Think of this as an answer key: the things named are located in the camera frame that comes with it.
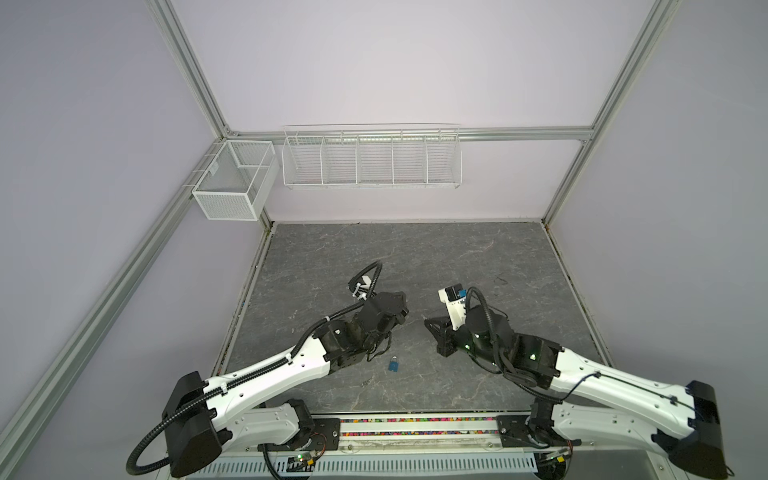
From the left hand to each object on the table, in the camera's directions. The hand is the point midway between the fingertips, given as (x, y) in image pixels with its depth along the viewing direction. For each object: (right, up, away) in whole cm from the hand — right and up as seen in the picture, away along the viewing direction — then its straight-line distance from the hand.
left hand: (408, 301), depth 74 cm
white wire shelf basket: (-13, +45, +26) cm, 53 cm away
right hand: (+4, -5, -3) cm, 7 cm away
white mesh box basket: (-57, +34, +25) cm, 71 cm away
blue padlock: (-4, -20, +11) cm, 23 cm away
